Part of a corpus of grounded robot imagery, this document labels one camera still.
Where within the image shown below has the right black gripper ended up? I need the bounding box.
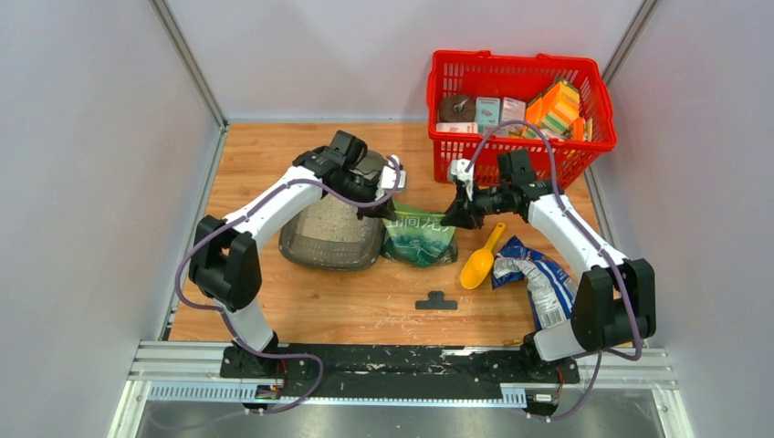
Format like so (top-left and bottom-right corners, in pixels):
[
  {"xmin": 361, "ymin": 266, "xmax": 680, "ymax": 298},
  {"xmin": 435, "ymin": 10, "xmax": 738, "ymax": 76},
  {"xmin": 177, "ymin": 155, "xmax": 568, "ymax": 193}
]
[{"xmin": 442, "ymin": 178, "xmax": 512, "ymax": 231}]

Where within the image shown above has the green litter bag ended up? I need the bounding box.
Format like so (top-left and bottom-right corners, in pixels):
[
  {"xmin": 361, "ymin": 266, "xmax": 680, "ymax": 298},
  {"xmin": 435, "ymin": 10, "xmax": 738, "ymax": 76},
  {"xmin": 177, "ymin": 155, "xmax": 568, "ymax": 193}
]
[{"xmin": 381, "ymin": 203, "xmax": 458, "ymax": 268}]

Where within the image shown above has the yellow plastic scoop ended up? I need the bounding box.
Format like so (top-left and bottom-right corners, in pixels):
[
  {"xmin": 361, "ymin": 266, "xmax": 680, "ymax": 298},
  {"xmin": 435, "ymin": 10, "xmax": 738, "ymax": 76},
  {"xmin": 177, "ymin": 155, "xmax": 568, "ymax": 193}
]
[{"xmin": 459, "ymin": 223, "xmax": 507, "ymax": 290}]

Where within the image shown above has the black bag clip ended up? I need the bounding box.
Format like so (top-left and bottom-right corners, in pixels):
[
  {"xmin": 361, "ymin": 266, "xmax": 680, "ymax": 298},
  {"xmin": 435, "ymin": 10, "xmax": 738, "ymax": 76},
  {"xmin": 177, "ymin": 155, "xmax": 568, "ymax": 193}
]
[{"xmin": 414, "ymin": 290, "xmax": 458, "ymax": 310}]

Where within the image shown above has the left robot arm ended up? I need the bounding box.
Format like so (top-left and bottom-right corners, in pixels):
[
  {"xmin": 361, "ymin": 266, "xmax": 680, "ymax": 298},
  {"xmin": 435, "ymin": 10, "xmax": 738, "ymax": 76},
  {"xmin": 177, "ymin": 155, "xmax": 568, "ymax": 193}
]
[{"xmin": 174, "ymin": 130, "xmax": 407, "ymax": 379}]

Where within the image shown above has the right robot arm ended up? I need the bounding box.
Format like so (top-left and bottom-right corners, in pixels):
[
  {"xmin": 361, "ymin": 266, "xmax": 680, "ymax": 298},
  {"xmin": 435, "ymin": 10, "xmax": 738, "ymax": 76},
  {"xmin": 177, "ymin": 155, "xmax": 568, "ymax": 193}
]
[{"xmin": 441, "ymin": 151, "xmax": 656, "ymax": 382}]

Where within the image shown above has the grey litter box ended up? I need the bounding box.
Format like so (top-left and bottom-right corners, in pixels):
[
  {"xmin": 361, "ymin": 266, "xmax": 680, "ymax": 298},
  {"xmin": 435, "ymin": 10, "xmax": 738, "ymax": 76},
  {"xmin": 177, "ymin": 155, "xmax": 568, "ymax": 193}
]
[{"xmin": 279, "ymin": 151, "xmax": 385, "ymax": 271}]

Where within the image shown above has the pink flat box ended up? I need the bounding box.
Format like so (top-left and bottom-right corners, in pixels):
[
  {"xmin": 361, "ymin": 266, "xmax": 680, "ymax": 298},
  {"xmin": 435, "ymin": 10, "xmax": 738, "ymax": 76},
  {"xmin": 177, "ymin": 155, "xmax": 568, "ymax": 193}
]
[{"xmin": 435, "ymin": 122, "xmax": 478, "ymax": 134}]

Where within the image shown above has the teal small box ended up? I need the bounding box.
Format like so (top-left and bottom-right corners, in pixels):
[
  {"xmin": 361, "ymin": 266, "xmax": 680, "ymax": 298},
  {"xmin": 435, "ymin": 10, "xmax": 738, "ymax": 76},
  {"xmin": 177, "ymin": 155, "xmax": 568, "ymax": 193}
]
[{"xmin": 474, "ymin": 96, "xmax": 501, "ymax": 134}]

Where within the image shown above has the pink grey box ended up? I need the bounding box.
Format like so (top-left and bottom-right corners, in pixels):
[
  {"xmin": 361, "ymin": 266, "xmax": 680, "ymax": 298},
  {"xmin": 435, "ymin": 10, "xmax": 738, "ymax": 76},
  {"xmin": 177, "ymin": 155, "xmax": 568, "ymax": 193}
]
[{"xmin": 500, "ymin": 97, "xmax": 527, "ymax": 122}]

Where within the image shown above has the orange box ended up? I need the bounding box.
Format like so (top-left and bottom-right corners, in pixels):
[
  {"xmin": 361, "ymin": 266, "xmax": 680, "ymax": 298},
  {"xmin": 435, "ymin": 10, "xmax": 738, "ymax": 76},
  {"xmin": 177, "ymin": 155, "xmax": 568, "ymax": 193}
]
[{"xmin": 525, "ymin": 79, "xmax": 582, "ymax": 139}]

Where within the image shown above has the brown round item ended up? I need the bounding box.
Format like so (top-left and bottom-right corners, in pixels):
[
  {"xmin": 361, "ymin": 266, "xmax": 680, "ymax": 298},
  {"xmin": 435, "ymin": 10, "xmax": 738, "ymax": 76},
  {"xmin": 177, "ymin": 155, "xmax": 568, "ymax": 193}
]
[{"xmin": 438, "ymin": 94, "xmax": 476, "ymax": 123}]

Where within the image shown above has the blue crumpled bag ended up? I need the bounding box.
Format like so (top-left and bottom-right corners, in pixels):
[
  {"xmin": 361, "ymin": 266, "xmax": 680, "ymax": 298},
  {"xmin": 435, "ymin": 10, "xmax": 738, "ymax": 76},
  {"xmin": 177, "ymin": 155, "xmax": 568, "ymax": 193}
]
[{"xmin": 491, "ymin": 236, "xmax": 578, "ymax": 330}]

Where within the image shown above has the red shopping basket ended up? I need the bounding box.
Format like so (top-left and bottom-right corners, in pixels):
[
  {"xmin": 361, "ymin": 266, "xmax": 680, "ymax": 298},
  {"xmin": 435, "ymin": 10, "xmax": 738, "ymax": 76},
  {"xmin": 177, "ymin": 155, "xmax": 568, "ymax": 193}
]
[{"xmin": 425, "ymin": 50, "xmax": 617, "ymax": 188}]

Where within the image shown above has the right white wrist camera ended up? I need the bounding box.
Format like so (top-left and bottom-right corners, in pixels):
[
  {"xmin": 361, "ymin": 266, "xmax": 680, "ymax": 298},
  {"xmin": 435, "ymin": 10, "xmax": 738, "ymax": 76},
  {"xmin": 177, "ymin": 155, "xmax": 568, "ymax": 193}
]
[{"xmin": 448, "ymin": 159, "xmax": 475, "ymax": 201}]

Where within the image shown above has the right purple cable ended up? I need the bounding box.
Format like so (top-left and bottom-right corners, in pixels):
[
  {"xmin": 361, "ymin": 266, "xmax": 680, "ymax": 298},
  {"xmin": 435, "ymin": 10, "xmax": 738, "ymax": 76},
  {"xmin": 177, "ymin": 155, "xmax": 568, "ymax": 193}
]
[{"xmin": 464, "ymin": 120, "xmax": 645, "ymax": 423}]

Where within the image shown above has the purple cable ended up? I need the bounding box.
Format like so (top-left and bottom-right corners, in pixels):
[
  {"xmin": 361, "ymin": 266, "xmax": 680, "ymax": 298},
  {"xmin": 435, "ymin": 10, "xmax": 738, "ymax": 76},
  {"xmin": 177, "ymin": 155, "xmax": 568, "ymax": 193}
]
[
  {"xmin": 173, "ymin": 155, "xmax": 405, "ymax": 418},
  {"xmin": 464, "ymin": 120, "xmax": 645, "ymax": 423}
]

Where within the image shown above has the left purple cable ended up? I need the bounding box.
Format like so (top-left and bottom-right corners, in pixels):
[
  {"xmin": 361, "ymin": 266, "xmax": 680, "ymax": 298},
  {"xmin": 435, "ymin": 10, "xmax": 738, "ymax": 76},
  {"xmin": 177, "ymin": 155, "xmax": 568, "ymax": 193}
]
[{"xmin": 173, "ymin": 155, "xmax": 405, "ymax": 418}]

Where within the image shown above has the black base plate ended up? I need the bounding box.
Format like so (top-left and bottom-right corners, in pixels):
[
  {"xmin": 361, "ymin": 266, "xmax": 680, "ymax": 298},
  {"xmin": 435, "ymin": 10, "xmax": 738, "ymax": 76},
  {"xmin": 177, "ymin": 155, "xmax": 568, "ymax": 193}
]
[{"xmin": 219, "ymin": 343, "xmax": 580, "ymax": 400}]

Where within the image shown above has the aluminium rail frame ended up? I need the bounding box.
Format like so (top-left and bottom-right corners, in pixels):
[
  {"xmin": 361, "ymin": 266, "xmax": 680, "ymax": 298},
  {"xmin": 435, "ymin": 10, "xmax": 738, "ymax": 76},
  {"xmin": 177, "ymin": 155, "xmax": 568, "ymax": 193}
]
[{"xmin": 110, "ymin": 341, "xmax": 694, "ymax": 437}]

